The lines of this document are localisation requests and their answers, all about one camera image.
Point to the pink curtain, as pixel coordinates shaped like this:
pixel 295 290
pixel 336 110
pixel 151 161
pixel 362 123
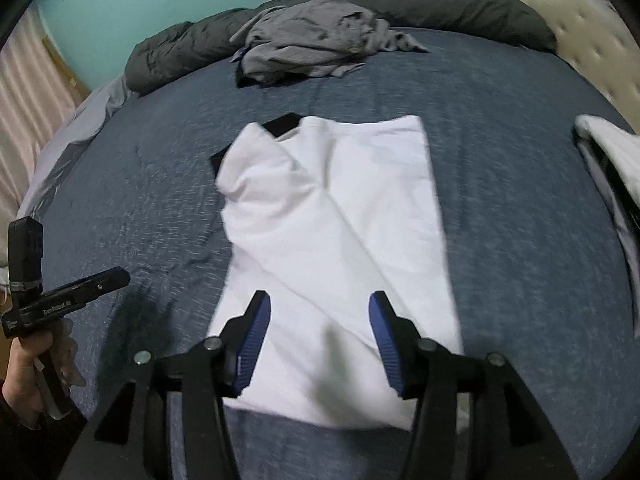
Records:
pixel 25 110

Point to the wooden board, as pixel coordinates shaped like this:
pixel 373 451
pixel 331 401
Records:
pixel 67 70

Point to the cream tufted headboard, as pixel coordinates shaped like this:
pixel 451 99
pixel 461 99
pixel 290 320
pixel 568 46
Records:
pixel 585 25

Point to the person's left forearm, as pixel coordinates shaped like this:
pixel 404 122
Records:
pixel 30 455

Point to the folded grey garment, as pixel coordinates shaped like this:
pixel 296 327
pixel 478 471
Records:
pixel 617 210

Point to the dark grey duvet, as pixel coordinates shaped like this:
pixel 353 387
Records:
pixel 475 10

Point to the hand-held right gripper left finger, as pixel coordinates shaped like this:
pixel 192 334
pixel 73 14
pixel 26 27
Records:
pixel 255 340

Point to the black crumpled garment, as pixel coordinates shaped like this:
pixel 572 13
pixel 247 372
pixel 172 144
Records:
pixel 245 79

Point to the white polo shirt black trim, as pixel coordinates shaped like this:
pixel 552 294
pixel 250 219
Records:
pixel 340 220

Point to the grey crumpled garment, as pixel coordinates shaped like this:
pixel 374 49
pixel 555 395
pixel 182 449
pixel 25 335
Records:
pixel 310 45

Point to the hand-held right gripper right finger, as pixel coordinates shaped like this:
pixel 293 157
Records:
pixel 386 340

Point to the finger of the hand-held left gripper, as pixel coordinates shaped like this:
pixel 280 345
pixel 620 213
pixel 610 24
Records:
pixel 105 282

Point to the person's left hand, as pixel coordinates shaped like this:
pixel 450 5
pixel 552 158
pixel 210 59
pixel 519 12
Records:
pixel 22 385

